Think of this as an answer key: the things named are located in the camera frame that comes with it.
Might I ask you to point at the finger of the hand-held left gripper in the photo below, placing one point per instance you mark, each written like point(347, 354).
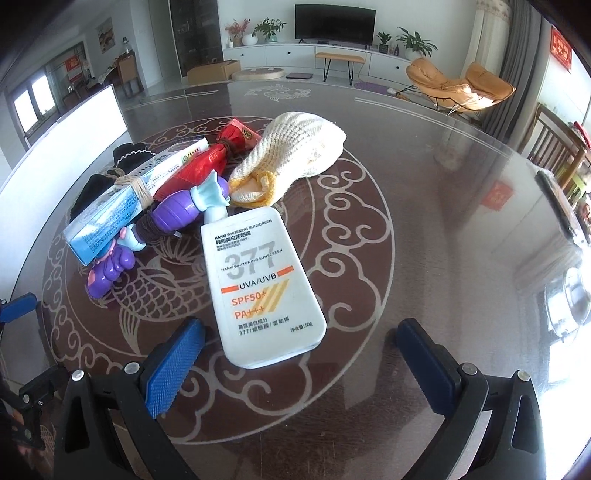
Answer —
point(32, 392)
point(18, 309)

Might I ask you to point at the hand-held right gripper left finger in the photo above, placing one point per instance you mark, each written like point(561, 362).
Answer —
point(175, 364)

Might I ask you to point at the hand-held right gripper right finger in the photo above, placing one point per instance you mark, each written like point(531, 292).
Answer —
point(425, 369)

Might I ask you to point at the white sunscreen bottle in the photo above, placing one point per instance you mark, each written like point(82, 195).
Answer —
point(263, 286)

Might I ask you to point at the blue white medicine box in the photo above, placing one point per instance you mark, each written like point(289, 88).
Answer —
point(115, 207)

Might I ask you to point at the purple teal plastic toy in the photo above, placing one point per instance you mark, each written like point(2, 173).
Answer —
point(175, 214)

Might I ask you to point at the white storage box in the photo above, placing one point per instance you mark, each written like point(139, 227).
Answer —
point(69, 143)

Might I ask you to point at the red foil pouch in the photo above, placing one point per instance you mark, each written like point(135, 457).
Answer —
point(198, 170)

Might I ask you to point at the cream knitted pouch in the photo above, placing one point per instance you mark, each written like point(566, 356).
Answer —
point(291, 147)

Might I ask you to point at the dark patterned desktop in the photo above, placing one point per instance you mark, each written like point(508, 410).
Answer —
point(415, 240)

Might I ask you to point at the clear glass bowl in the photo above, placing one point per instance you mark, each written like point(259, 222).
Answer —
point(570, 304)

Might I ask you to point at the dark flat object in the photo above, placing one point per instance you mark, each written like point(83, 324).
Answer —
point(556, 203)

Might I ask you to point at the red door poster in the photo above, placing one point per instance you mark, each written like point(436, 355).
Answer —
point(74, 67)

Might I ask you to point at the cluttered wooden side table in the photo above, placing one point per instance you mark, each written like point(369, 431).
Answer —
point(581, 170)

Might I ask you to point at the slatted wooden chair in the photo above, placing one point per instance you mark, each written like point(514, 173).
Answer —
point(554, 143)

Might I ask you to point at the clear bottle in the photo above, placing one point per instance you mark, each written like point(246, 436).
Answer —
point(125, 45)

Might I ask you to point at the orange lounge chair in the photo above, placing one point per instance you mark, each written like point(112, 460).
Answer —
point(438, 83)

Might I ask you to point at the purple round rug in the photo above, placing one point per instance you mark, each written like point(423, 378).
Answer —
point(371, 86)

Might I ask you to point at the cardboard box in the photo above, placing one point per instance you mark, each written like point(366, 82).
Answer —
point(212, 71)

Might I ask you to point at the beige oval floor cushion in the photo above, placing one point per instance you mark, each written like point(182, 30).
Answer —
point(257, 74)

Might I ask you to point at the white television cabinet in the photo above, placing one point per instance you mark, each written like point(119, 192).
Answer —
point(277, 57)

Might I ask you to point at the wooden bench hairpin legs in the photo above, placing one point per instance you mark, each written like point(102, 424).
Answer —
point(340, 57)

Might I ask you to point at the grey curtain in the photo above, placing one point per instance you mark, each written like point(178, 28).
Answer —
point(521, 60)

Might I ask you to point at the large leafy potted plant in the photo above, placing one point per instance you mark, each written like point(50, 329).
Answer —
point(415, 41)

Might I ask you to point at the dark glass display cabinet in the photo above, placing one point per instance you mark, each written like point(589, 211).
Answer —
point(203, 37)

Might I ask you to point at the small potted plant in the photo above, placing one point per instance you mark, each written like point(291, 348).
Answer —
point(383, 40)

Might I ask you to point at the white round vase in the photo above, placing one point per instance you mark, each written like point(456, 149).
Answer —
point(249, 40)

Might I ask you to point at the cream covered air conditioner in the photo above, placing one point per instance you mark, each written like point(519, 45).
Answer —
point(489, 41)

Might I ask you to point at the red flower vase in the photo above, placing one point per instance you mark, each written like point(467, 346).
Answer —
point(238, 30)

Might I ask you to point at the bushy green potted plant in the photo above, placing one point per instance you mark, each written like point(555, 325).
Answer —
point(269, 28)

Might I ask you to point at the black flat television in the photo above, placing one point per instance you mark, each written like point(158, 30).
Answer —
point(334, 23)

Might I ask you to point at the framed wall painting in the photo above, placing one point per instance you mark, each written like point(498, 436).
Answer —
point(105, 33)

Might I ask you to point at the red wall hanging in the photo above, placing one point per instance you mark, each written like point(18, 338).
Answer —
point(561, 48)

